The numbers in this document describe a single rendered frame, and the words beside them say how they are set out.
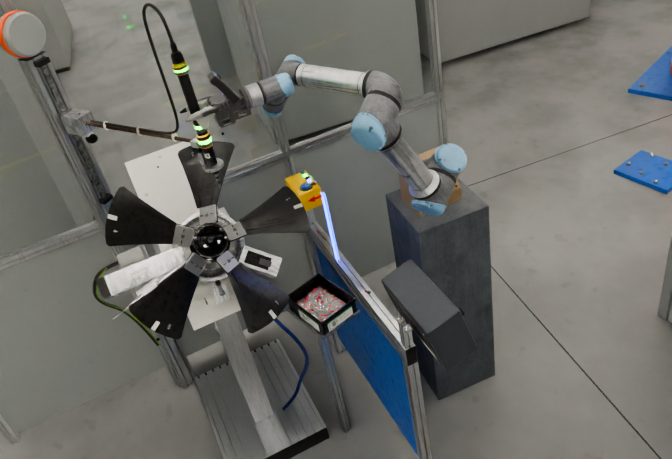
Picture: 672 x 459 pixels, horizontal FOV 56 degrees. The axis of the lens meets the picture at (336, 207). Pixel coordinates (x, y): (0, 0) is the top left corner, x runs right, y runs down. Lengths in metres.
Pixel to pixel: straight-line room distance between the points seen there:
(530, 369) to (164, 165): 1.90
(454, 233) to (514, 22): 3.94
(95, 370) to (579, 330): 2.40
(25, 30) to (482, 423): 2.40
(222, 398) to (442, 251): 1.36
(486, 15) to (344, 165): 3.12
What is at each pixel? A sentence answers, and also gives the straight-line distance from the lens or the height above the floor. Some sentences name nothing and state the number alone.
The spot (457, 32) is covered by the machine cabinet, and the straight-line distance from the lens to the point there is 5.93.
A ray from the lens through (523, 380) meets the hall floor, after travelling 3.19.
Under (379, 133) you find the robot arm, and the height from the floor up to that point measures 1.55.
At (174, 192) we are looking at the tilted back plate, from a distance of 2.53.
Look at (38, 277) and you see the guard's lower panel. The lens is 3.11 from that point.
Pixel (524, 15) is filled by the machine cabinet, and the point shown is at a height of 0.26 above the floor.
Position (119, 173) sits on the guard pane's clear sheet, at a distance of 2.90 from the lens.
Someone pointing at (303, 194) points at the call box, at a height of 1.07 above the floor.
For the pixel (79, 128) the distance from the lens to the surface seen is 2.51.
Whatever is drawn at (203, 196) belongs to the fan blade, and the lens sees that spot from 2.30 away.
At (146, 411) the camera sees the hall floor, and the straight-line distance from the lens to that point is 3.48.
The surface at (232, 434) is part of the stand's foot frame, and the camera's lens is 3.11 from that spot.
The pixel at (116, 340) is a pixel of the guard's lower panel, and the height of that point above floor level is 0.34.
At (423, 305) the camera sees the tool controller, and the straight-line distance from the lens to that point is 1.77.
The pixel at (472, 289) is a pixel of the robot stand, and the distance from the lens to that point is 2.72.
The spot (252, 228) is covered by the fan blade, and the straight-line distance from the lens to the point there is 2.27.
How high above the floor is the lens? 2.50
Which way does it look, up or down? 35 degrees down
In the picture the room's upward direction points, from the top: 12 degrees counter-clockwise
